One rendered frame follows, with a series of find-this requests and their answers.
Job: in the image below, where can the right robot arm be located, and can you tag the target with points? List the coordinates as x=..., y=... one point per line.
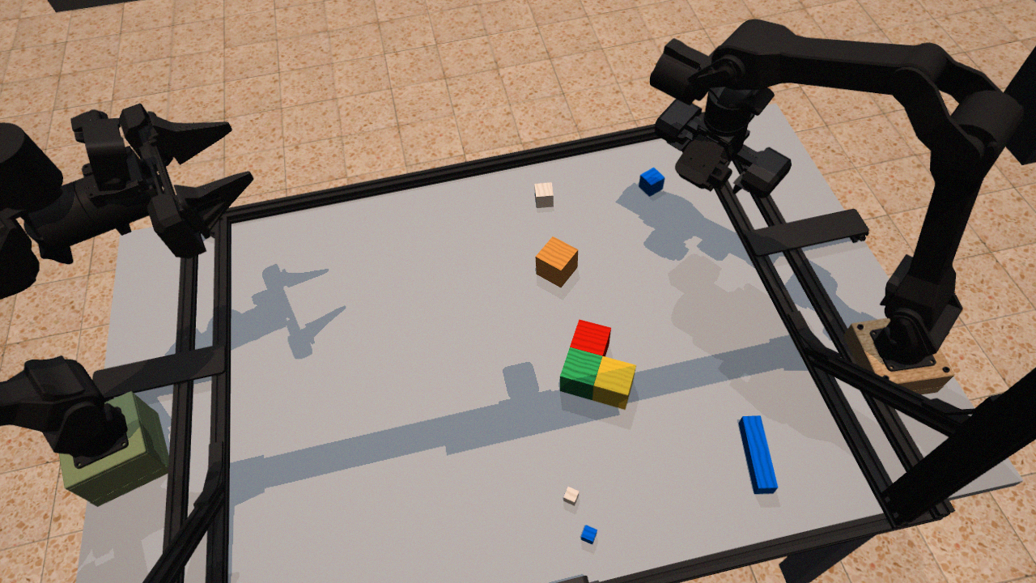
x=964, y=146

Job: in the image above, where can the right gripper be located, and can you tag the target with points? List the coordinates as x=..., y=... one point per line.
x=763, y=170

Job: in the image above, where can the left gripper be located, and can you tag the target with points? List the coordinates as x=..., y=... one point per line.
x=198, y=207

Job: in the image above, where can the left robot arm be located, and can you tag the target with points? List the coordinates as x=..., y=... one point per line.
x=57, y=394

